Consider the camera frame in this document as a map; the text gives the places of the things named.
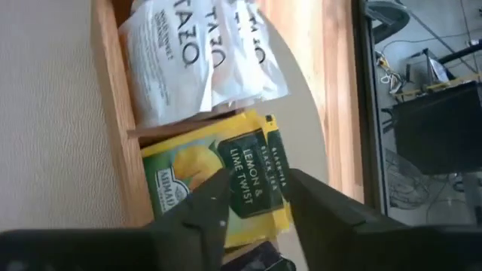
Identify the round grey table mat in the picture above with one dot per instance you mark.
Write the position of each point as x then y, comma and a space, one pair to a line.
45, 113

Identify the dark blue blackcurrant tea bag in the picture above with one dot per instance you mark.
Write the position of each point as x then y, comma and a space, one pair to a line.
260, 261

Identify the white orange Tazo tea bag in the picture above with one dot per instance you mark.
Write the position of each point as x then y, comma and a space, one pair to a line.
162, 67
222, 83
263, 79

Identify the black floor fan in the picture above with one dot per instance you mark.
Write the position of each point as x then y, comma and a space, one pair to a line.
404, 180

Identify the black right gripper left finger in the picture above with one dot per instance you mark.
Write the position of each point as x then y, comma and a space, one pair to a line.
203, 226

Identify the wooden tea organizer box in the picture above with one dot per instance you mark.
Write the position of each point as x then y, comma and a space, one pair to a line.
120, 131

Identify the black equipment case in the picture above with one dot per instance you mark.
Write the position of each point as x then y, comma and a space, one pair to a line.
437, 128

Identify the green yellow lemon tea bag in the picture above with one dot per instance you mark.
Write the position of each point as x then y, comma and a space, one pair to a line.
284, 165
180, 165

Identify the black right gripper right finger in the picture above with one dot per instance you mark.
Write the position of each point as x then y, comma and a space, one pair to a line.
324, 226

